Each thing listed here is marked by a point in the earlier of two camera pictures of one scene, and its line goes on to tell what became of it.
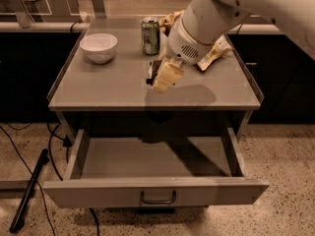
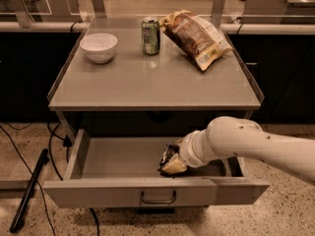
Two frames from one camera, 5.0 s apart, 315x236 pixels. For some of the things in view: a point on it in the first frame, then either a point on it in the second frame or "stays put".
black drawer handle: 158,202 stays put
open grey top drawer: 154,171 stays put
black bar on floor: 43,160 stays put
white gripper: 184,44 to 188,152
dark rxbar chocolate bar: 153,71 to 168,150
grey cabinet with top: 114,94 stays put
